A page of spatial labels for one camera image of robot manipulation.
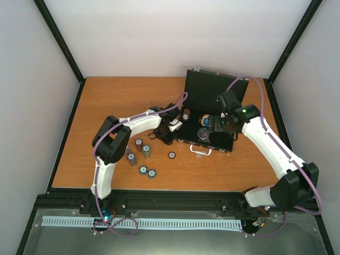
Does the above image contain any clear round dealer button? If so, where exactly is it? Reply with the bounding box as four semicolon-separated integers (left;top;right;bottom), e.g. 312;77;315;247
197;127;210;137

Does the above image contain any triangular all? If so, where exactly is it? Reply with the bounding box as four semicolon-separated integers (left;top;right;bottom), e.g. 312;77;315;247
199;133;210;143

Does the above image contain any brown short stack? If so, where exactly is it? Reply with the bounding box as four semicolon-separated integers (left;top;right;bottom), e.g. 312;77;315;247
182;108;191;121

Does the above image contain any brown tall chip stack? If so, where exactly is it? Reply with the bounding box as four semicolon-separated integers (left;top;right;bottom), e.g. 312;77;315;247
134;139;143;151

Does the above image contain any blue round blind button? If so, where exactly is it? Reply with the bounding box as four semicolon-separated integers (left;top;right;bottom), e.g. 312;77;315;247
201;117;211;127

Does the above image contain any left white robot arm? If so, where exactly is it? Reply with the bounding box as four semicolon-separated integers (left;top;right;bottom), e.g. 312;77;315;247
90;103;182;214

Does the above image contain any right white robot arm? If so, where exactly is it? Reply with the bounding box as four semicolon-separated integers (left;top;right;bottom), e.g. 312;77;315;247
213;90;320;211

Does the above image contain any black poker set case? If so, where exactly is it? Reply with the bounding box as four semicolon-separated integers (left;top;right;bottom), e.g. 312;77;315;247
176;69;236;152

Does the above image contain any green tall chip stack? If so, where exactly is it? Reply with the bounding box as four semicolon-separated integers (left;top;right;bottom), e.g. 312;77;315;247
141;144;151;158

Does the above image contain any purple chip stack upper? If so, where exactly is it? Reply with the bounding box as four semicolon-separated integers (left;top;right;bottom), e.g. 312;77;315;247
125;144;131;156

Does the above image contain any purple chip stack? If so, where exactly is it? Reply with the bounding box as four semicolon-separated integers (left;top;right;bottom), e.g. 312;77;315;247
127;152;138;166
125;144;131;156

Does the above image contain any purple chip stack lower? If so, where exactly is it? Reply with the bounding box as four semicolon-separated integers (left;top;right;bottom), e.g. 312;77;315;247
127;152;138;166

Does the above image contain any blue short stack left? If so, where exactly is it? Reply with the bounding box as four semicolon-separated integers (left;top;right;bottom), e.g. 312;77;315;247
139;165;148;175

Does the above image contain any blue short stack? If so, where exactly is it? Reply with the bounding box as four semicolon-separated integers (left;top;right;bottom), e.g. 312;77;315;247
139;165;148;175
147;169;157;179

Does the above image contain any blue short stack right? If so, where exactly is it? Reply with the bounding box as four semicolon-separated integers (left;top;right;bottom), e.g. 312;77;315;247
147;169;157;179

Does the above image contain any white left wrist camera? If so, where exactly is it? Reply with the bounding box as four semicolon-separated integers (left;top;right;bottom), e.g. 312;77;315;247
168;120;182;132

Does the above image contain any light blue cable duct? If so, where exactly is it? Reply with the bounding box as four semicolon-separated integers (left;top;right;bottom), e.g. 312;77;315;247
41;216;242;232

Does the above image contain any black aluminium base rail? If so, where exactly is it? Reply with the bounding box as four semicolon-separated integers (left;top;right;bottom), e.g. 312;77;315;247
34;189;318;221

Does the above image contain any right black frame post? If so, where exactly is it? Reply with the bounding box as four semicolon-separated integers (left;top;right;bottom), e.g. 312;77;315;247
267;0;324;83

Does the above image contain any black frame post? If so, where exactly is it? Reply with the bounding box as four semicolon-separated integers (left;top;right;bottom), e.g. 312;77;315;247
267;0;324;83
33;0;86;83

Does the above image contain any left black frame post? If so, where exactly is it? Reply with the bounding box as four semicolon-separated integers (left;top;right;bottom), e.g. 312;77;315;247
33;0;86;83

